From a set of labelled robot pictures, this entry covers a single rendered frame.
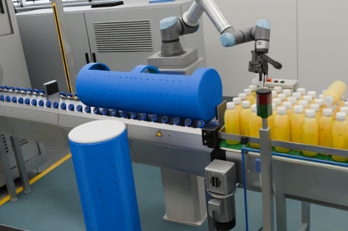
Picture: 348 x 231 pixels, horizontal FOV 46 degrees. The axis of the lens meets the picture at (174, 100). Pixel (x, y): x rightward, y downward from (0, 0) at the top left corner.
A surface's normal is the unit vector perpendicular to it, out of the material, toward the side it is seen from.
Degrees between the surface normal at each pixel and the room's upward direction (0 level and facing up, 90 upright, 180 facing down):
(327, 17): 90
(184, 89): 64
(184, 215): 90
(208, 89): 90
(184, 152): 110
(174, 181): 90
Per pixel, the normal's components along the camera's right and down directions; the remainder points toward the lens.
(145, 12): -0.41, 0.32
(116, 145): 0.72, 0.14
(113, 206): 0.35, 0.25
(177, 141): -0.55, -0.02
